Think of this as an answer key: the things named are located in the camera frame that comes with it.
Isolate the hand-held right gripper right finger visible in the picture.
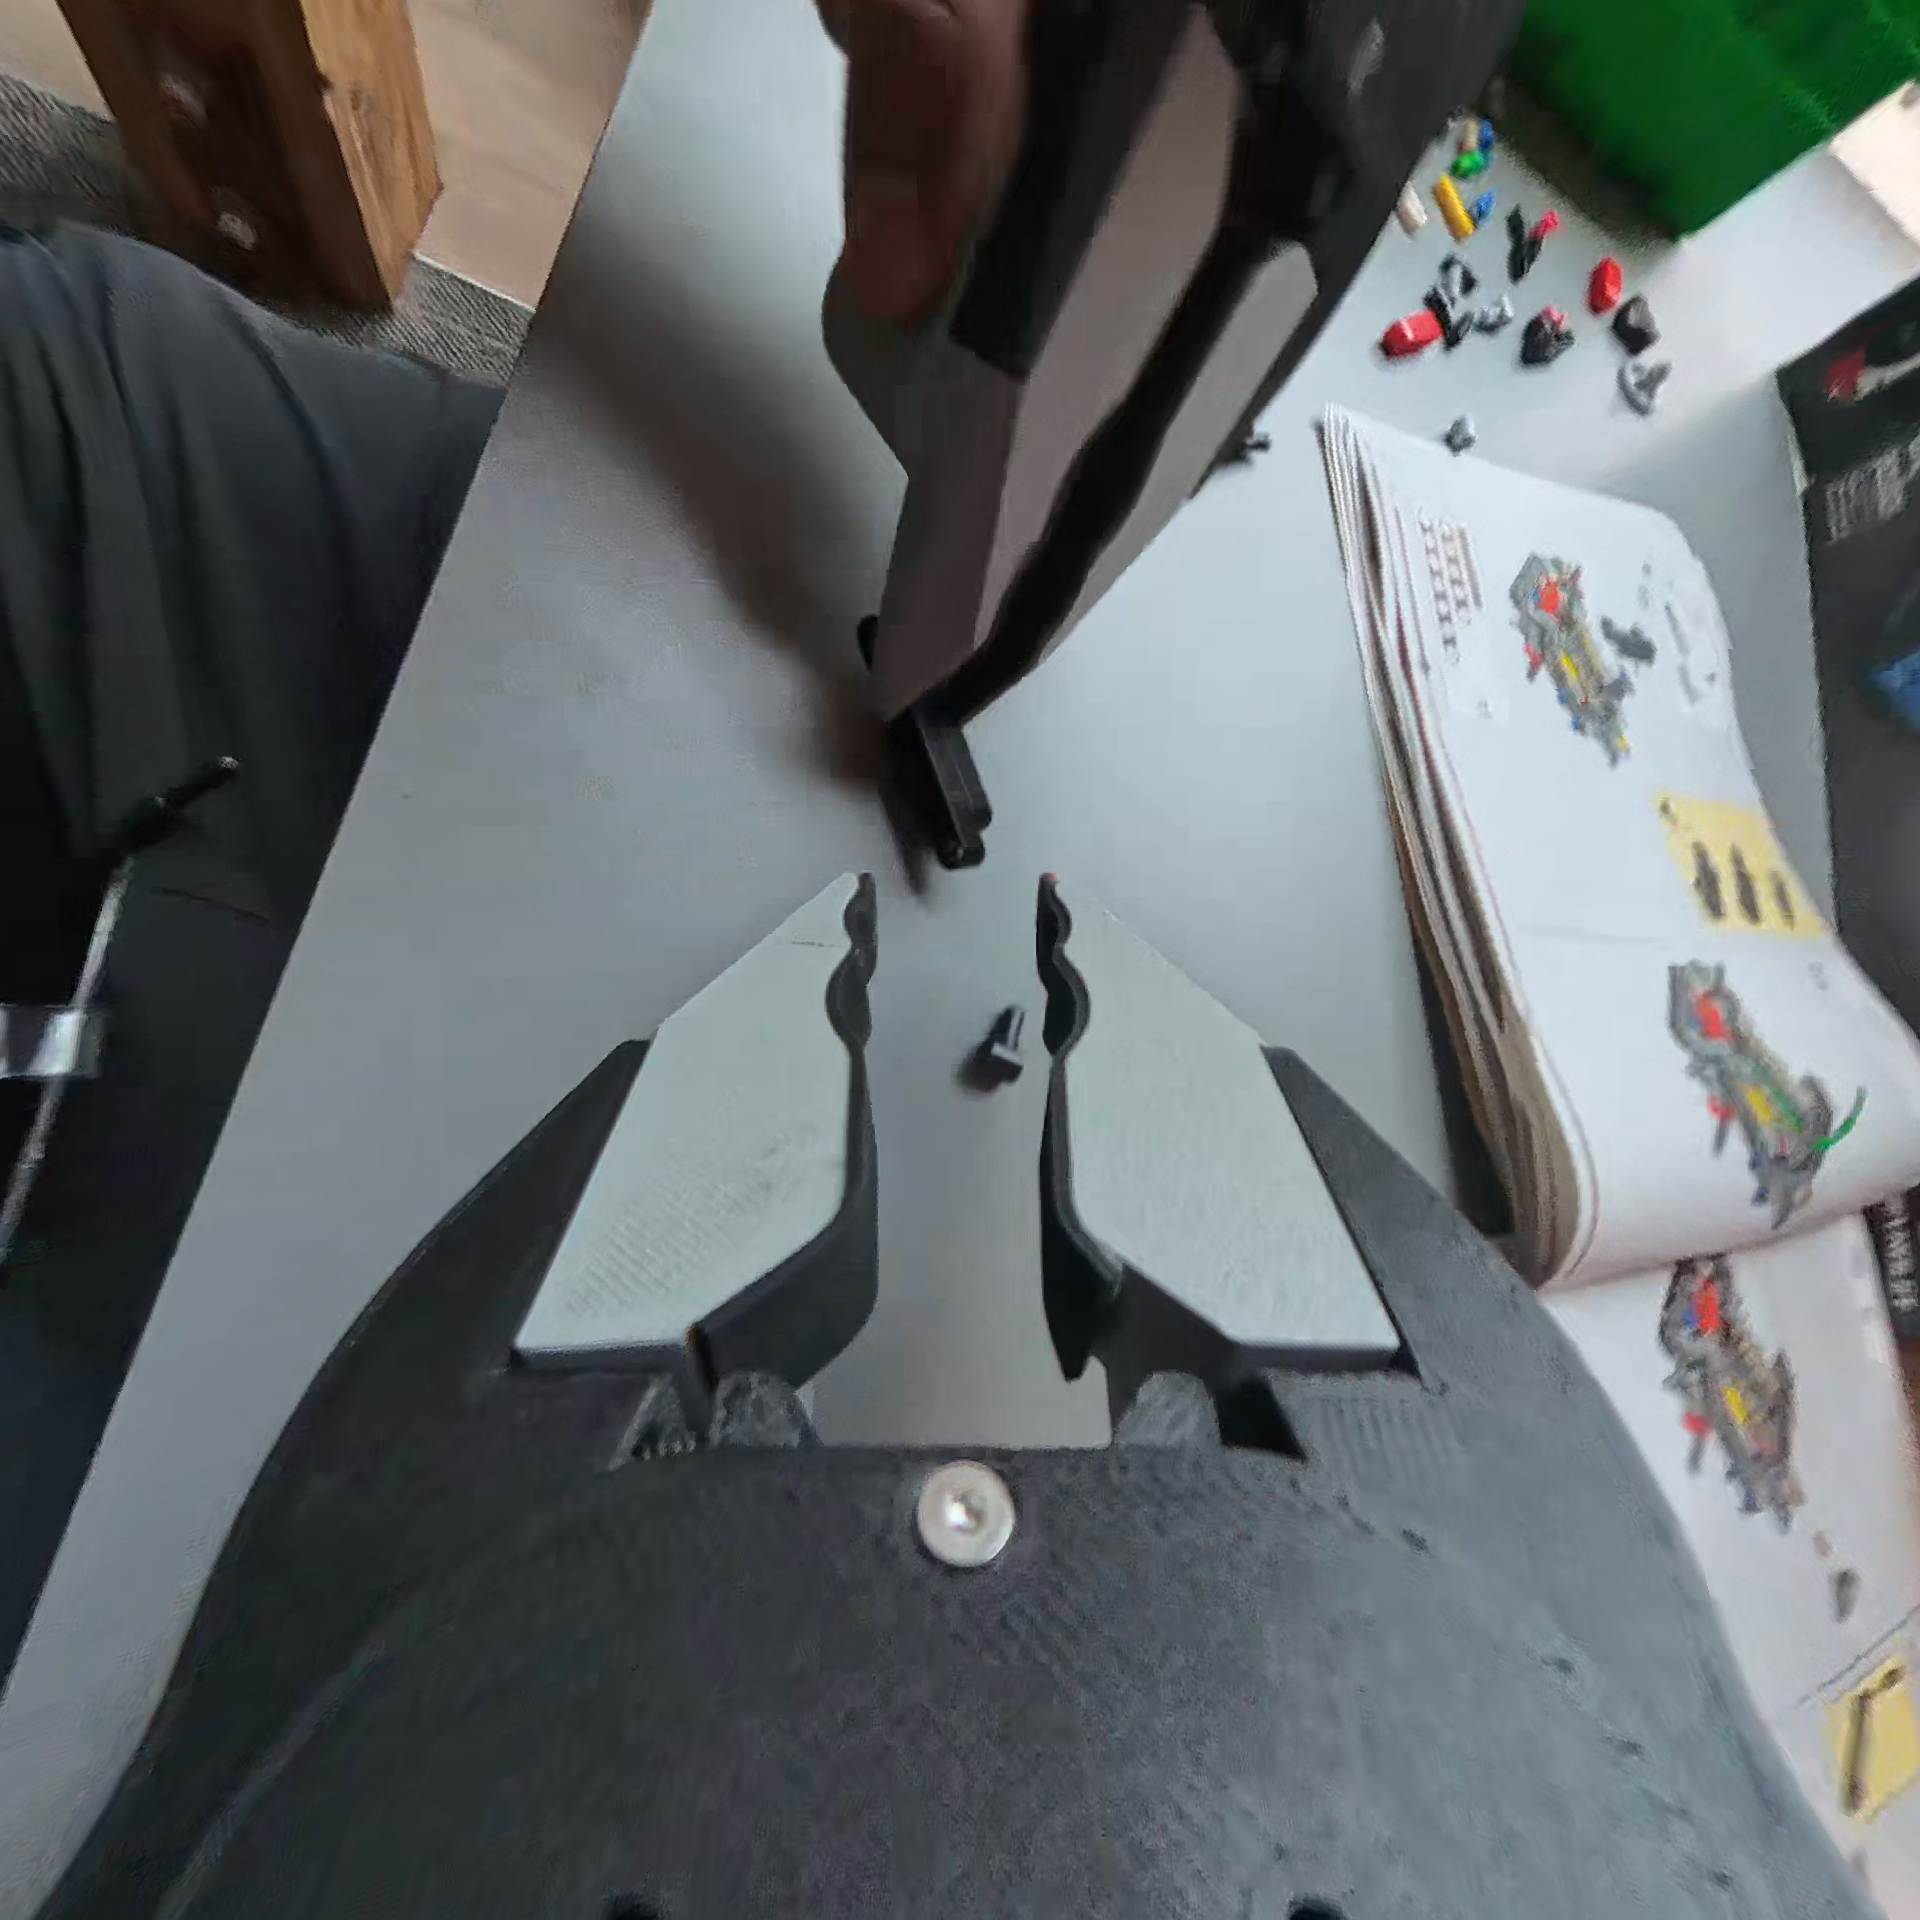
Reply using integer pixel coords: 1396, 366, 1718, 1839
1031, 872, 1407, 1384

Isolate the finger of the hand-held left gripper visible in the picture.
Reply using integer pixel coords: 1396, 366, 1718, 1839
825, 247, 1327, 728

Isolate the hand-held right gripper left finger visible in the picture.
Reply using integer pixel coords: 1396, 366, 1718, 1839
515, 870, 884, 1430

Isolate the black lego beam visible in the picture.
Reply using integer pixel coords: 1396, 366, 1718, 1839
881, 704, 995, 875

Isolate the pile of small lego pieces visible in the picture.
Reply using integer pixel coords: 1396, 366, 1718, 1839
1376, 111, 1676, 415

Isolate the lego instruction booklet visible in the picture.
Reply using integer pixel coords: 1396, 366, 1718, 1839
1317, 403, 1920, 1849

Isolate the lego set box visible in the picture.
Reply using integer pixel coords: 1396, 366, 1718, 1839
1773, 277, 1920, 1309

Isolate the person's left hand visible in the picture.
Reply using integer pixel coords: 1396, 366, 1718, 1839
816, 0, 1040, 327

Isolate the green plastic bin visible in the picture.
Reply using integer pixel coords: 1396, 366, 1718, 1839
1504, 0, 1920, 238

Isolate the person's dark clothing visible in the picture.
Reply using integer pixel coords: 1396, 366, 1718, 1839
0, 224, 510, 1667

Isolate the wooden post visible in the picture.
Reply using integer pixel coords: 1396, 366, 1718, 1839
56, 0, 446, 312

